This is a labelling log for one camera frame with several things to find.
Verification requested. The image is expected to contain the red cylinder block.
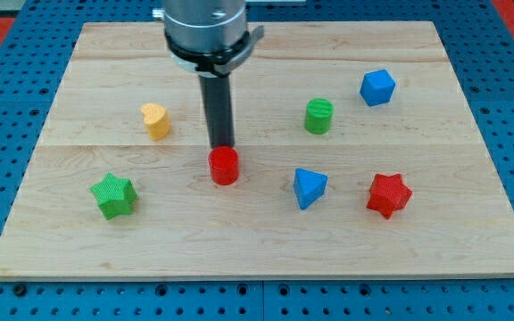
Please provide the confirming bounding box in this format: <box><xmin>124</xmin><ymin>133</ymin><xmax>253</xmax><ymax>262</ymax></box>
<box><xmin>208</xmin><ymin>146</ymin><xmax>239</xmax><ymax>185</ymax></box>

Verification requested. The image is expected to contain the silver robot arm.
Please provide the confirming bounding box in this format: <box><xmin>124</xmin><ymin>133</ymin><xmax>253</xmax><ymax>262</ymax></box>
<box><xmin>152</xmin><ymin>0</ymin><xmax>264</xmax><ymax>148</ymax></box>

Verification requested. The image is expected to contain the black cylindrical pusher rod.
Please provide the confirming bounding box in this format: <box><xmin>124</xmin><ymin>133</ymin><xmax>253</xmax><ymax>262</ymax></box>
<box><xmin>199</xmin><ymin>76</ymin><xmax>235</xmax><ymax>149</ymax></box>

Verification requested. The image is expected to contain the green cylinder block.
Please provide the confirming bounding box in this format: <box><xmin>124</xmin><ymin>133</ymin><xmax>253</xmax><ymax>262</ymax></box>
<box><xmin>304</xmin><ymin>98</ymin><xmax>334</xmax><ymax>135</ymax></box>

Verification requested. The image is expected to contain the blue triangle block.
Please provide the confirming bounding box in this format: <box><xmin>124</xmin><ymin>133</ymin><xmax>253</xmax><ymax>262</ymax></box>
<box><xmin>293</xmin><ymin>168</ymin><xmax>327</xmax><ymax>210</ymax></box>

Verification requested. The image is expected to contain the wooden board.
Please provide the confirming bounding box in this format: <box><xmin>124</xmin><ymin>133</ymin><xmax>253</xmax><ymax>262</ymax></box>
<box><xmin>0</xmin><ymin>21</ymin><xmax>514</xmax><ymax>282</ymax></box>

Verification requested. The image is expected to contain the green star block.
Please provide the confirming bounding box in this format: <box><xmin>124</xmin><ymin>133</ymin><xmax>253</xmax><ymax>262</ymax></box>
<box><xmin>90</xmin><ymin>173</ymin><xmax>137</xmax><ymax>220</ymax></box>

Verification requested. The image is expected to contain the blue cube block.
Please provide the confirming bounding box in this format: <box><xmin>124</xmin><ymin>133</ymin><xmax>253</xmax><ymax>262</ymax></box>
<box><xmin>360</xmin><ymin>70</ymin><xmax>395</xmax><ymax>107</ymax></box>

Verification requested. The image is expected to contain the yellow heart block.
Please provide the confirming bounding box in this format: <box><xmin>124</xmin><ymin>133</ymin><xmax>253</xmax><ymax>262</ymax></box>
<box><xmin>141</xmin><ymin>103</ymin><xmax>171</xmax><ymax>141</ymax></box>

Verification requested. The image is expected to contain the red star block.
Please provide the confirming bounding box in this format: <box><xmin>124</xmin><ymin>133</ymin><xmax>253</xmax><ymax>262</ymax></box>
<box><xmin>366</xmin><ymin>173</ymin><xmax>412</xmax><ymax>219</ymax></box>

